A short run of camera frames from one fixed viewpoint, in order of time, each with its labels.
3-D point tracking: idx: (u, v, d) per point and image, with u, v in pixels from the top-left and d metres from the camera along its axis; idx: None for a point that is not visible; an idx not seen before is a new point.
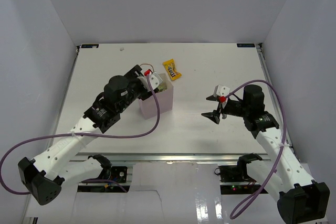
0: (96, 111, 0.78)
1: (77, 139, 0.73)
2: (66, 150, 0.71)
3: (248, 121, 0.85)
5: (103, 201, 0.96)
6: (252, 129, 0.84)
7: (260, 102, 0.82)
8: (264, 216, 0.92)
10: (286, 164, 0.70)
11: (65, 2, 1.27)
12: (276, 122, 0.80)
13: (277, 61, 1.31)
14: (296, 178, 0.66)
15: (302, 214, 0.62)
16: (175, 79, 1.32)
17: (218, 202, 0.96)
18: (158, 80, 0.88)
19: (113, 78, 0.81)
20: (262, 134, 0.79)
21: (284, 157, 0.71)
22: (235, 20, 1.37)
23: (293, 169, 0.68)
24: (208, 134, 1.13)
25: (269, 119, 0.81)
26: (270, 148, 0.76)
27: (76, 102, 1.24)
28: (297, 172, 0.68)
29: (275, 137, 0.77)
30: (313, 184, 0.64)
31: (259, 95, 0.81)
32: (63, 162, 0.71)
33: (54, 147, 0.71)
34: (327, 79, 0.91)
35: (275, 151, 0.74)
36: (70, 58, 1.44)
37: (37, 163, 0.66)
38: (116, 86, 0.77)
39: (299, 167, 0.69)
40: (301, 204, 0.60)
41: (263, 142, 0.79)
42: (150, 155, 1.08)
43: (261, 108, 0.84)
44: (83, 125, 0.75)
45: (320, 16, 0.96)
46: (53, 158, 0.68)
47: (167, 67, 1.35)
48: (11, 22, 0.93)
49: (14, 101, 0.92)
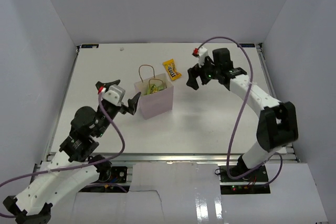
0: (70, 144, 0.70)
1: (54, 176, 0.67)
2: (45, 188, 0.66)
3: (220, 76, 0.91)
5: (102, 201, 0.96)
6: (224, 82, 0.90)
7: (228, 57, 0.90)
8: (264, 216, 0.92)
10: (255, 95, 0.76)
11: (65, 2, 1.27)
12: (244, 72, 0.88)
13: (277, 60, 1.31)
14: (265, 102, 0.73)
15: (280, 138, 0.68)
16: (175, 79, 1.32)
17: (218, 202, 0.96)
18: (116, 93, 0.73)
19: (79, 111, 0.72)
20: (232, 80, 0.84)
21: (253, 92, 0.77)
22: (235, 20, 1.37)
23: (262, 97, 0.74)
24: (208, 134, 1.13)
25: (239, 72, 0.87)
26: (240, 88, 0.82)
27: (75, 102, 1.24)
28: (266, 99, 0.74)
29: (244, 81, 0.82)
30: (279, 105, 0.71)
31: (225, 52, 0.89)
32: (44, 196, 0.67)
33: (33, 183, 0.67)
34: (327, 79, 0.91)
35: (244, 88, 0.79)
36: (70, 58, 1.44)
37: (19, 202, 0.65)
38: (81, 122, 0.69)
39: (266, 96, 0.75)
40: (272, 124, 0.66)
41: (234, 86, 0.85)
42: (150, 155, 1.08)
43: (230, 64, 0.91)
44: (60, 160, 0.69)
45: (320, 15, 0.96)
46: (33, 196, 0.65)
47: (167, 67, 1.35)
48: (11, 22, 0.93)
49: (14, 100, 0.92)
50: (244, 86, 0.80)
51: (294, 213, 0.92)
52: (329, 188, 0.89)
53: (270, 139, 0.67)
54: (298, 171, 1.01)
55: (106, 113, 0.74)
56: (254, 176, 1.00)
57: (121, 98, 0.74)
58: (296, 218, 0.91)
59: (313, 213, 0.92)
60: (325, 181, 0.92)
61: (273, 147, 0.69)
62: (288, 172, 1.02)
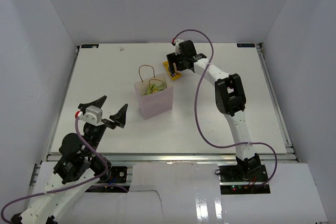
0: (62, 166, 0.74)
1: (51, 196, 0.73)
2: (45, 206, 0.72)
3: (187, 62, 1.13)
5: (103, 202, 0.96)
6: (190, 66, 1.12)
7: (191, 46, 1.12)
8: (265, 216, 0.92)
10: (211, 71, 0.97)
11: (65, 2, 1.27)
12: (205, 56, 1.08)
13: (277, 60, 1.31)
14: (218, 75, 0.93)
15: (232, 102, 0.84)
16: (175, 79, 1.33)
17: (218, 202, 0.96)
18: (93, 114, 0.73)
19: (66, 137, 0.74)
20: (195, 63, 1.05)
21: (210, 70, 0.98)
22: (235, 19, 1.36)
23: (216, 73, 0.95)
24: (208, 134, 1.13)
25: (200, 56, 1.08)
26: (201, 69, 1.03)
27: (75, 102, 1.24)
28: (220, 74, 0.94)
29: (203, 62, 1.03)
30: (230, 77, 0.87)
31: (187, 42, 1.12)
32: (45, 214, 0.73)
33: (34, 203, 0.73)
34: (327, 79, 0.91)
35: (202, 68, 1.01)
36: (70, 58, 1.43)
37: (23, 221, 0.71)
38: (68, 150, 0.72)
39: (220, 71, 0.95)
40: (223, 91, 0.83)
41: (197, 69, 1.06)
42: (150, 155, 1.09)
43: (193, 52, 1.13)
44: (54, 181, 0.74)
45: (320, 15, 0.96)
46: (34, 215, 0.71)
47: (167, 67, 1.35)
48: (10, 21, 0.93)
49: (14, 100, 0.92)
50: (203, 66, 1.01)
51: (294, 213, 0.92)
52: (329, 188, 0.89)
53: (224, 103, 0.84)
54: (298, 171, 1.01)
55: (93, 131, 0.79)
56: (254, 176, 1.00)
57: (100, 117, 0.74)
58: (296, 218, 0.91)
59: (313, 213, 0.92)
60: (325, 182, 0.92)
61: (231, 110, 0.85)
62: (288, 172, 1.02)
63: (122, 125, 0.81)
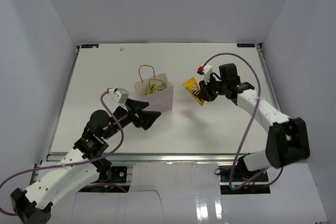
0: (84, 142, 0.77)
1: (66, 170, 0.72)
2: (56, 181, 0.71)
3: (228, 91, 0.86)
5: (103, 201, 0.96)
6: (232, 97, 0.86)
7: (234, 72, 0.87)
8: (265, 216, 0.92)
10: (263, 110, 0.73)
11: (65, 3, 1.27)
12: (251, 86, 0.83)
13: (277, 61, 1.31)
14: (274, 117, 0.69)
15: (290, 155, 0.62)
16: (202, 103, 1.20)
17: (218, 202, 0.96)
18: (119, 92, 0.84)
19: (94, 113, 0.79)
20: (240, 94, 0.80)
21: (261, 106, 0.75)
22: (235, 19, 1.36)
23: (270, 113, 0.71)
24: (208, 135, 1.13)
25: (247, 86, 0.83)
26: (248, 104, 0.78)
27: (76, 102, 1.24)
28: (275, 115, 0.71)
29: (251, 95, 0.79)
30: (290, 120, 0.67)
31: (231, 66, 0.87)
32: (53, 191, 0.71)
33: (45, 178, 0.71)
34: (327, 79, 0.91)
35: (252, 104, 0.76)
36: (70, 58, 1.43)
37: (29, 194, 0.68)
38: (96, 124, 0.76)
39: (276, 111, 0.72)
40: (282, 140, 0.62)
41: (242, 102, 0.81)
42: (150, 155, 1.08)
43: (237, 78, 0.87)
44: (73, 156, 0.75)
45: (319, 15, 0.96)
46: (43, 188, 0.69)
47: (190, 90, 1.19)
48: (11, 22, 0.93)
49: (14, 100, 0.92)
50: (252, 100, 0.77)
51: (294, 213, 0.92)
52: (330, 188, 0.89)
53: (280, 156, 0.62)
54: (299, 171, 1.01)
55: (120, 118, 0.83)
56: (254, 176, 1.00)
57: (123, 96, 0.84)
58: (296, 217, 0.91)
59: (313, 213, 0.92)
60: (325, 182, 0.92)
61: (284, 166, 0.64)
62: (289, 172, 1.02)
63: (145, 126, 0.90)
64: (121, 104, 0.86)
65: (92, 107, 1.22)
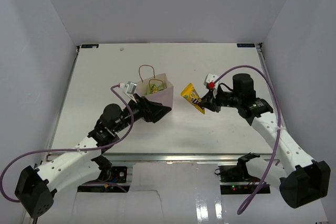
0: (97, 132, 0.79)
1: (80, 155, 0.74)
2: (70, 164, 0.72)
3: (242, 108, 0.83)
5: (103, 201, 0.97)
6: (246, 116, 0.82)
7: (250, 87, 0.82)
8: (265, 216, 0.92)
10: (285, 147, 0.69)
11: (65, 3, 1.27)
12: (269, 107, 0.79)
13: (277, 61, 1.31)
14: (296, 158, 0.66)
15: (307, 197, 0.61)
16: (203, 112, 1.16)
17: (218, 202, 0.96)
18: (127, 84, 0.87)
19: (107, 106, 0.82)
20: (258, 119, 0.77)
21: (283, 140, 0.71)
22: (235, 19, 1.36)
23: (292, 151, 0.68)
24: (208, 135, 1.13)
25: (262, 105, 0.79)
26: (268, 133, 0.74)
27: (76, 102, 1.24)
28: (297, 154, 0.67)
29: (271, 122, 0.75)
30: (313, 163, 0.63)
31: (249, 82, 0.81)
32: (63, 175, 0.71)
33: (58, 159, 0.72)
34: (327, 79, 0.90)
35: (273, 136, 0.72)
36: (70, 58, 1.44)
37: (41, 173, 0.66)
38: (109, 117, 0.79)
39: (298, 148, 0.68)
40: (304, 187, 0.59)
41: (260, 127, 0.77)
42: (150, 155, 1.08)
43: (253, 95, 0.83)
44: (87, 142, 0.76)
45: (319, 15, 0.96)
46: (56, 169, 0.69)
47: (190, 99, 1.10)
48: (11, 22, 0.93)
49: (14, 100, 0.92)
50: (272, 131, 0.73)
51: (294, 213, 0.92)
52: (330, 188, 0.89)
53: (297, 200, 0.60)
54: None
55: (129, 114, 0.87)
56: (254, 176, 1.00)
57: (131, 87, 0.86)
58: (296, 217, 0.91)
59: (313, 213, 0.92)
60: None
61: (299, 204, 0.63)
62: None
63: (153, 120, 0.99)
64: (129, 95, 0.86)
65: (92, 107, 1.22)
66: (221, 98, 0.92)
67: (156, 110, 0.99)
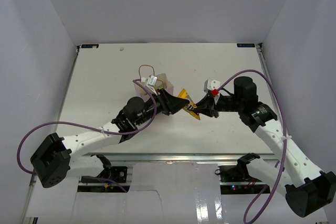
0: (120, 121, 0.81)
1: (103, 136, 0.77)
2: (92, 141, 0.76)
3: (244, 115, 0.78)
5: (103, 201, 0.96)
6: (250, 123, 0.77)
7: (254, 93, 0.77)
8: (265, 216, 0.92)
10: (292, 158, 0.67)
11: (65, 3, 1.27)
12: (272, 114, 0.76)
13: (277, 61, 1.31)
14: (305, 170, 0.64)
15: (315, 208, 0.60)
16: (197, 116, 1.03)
17: (218, 202, 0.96)
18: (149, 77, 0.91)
19: (132, 98, 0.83)
20: (262, 128, 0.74)
21: (289, 150, 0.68)
22: (235, 20, 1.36)
23: (300, 162, 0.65)
24: (209, 134, 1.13)
25: (266, 112, 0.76)
26: (273, 143, 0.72)
27: (76, 102, 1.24)
28: (305, 165, 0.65)
29: (276, 130, 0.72)
30: (322, 175, 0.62)
31: (252, 87, 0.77)
32: (83, 151, 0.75)
33: (82, 134, 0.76)
34: (328, 79, 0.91)
35: (280, 146, 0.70)
36: (70, 58, 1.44)
37: (65, 142, 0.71)
38: (132, 109, 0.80)
39: (305, 159, 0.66)
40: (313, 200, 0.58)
41: (264, 136, 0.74)
42: (150, 155, 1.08)
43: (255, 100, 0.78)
44: (111, 127, 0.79)
45: (319, 15, 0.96)
46: (80, 143, 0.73)
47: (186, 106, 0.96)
48: (11, 22, 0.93)
49: (14, 101, 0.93)
50: (279, 141, 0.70)
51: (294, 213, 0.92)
52: None
53: (305, 210, 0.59)
54: None
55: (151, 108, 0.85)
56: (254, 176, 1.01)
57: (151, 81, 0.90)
58: (296, 217, 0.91)
59: (313, 213, 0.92)
60: None
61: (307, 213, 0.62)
62: None
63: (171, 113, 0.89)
64: (149, 86, 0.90)
65: (92, 108, 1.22)
66: (221, 103, 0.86)
67: (179, 104, 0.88)
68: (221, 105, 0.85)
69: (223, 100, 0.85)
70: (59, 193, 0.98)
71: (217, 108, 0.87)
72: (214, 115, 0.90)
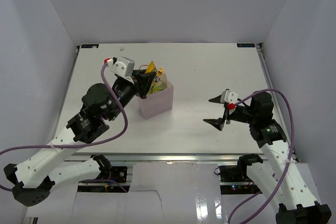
0: (79, 121, 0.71)
1: (56, 152, 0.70)
2: (45, 162, 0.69)
3: (254, 130, 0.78)
5: (103, 201, 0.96)
6: (257, 139, 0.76)
7: (269, 111, 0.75)
8: (265, 216, 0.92)
10: (290, 182, 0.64)
11: (65, 2, 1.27)
12: (283, 134, 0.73)
13: (277, 61, 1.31)
14: (300, 197, 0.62)
15: None
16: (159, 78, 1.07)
17: (218, 202, 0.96)
18: (123, 63, 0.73)
19: (92, 87, 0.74)
20: (268, 146, 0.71)
21: (289, 174, 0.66)
22: (235, 19, 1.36)
23: (296, 188, 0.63)
24: (208, 135, 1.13)
25: (277, 131, 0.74)
26: (275, 163, 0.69)
27: (76, 102, 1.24)
28: (301, 192, 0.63)
29: (281, 152, 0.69)
30: (316, 205, 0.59)
31: (269, 106, 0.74)
32: (43, 172, 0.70)
33: (34, 157, 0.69)
34: (328, 79, 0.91)
35: (281, 168, 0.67)
36: (70, 58, 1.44)
37: (18, 173, 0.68)
38: (93, 100, 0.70)
39: (303, 186, 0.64)
40: None
41: (268, 155, 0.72)
42: (150, 155, 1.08)
43: (269, 118, 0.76)
44: (64, 137, 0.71)
45: (319, 15, 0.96)
46: (32, 169, 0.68)
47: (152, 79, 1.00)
48: (11, 22, 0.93)
49: (14, 100, 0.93)
50: (282, 164, 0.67)
51: None
52: (330, 188, 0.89)
53: None
54: (299, 171, 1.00)
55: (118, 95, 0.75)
56: None
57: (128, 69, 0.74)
58: None
59: None
60: (326, 182, 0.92)
61: None
62: None
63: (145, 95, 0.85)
64: (127, 76, 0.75)
65: None
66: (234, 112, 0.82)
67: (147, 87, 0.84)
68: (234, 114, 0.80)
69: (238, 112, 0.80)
70: (59, 193, 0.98)
71: (231, 117, 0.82)
72: (220, 127, 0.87)
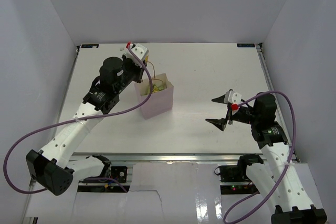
0: (94, 95, 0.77)
1: (81, 124, 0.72)
2: (73, 136, 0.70)
3: (255, 131, 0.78)
5: (103, 201, 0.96)
6: (258, 139, 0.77)
7: (272, 113, 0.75)
8: (265, 216, 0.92)
10: (288, 183, 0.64)
11: (64, 2, 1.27)
12: (284, 136, 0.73)
13: (277, 61, 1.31)
14: (296, 199, 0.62)
15: None
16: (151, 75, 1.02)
17: (218, 202, 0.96)
18: (142, 49, 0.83)
19: (106, 59, 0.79)
20: (269, 148, 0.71)
21: (287, 177, 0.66)
22: (235, 19, 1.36)
23: (294, 190, 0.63)
24: (208, 135, 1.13)
25: (278, 132, 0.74)
26: (274, 165, 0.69)
27: (76, 102, 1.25)
28: (298, 194, 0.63)
29: (281, 154, 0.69)
30: (312, 209, 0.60)
31: (272, 108, 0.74)
32: (71, 148, 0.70)
33: (59, 136, 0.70)
34: (328, 80, 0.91)
35: (279, 170, 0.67)
36: (70, 58, 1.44)
37: (46, 153, 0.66)
38: (111, 68, 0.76)
39: (301, 189, 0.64)
40: None
41: (268, 156, 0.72)
42: (150, 155, 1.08)
43: (271, 119, 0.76)
44: (86, 110, 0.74)
45: (319, 16, 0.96)
46: (61, 145, 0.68)
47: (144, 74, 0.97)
48: (11, 22, 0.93)
49: (14, 100, 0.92)
50: (281, 166, 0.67)
51: None
52: (330, 188, 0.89)
53: None
54: (299, 171, 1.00)
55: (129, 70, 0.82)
56: None
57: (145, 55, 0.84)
58: None
59: None
60: (325, 182, 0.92)
61: None
62: None
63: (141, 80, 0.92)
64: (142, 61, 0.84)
65: None
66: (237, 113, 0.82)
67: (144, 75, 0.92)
68: (237, 114, 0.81)
69: (240, 113, 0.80)
70: None
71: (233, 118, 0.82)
72: (222, 128, 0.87)
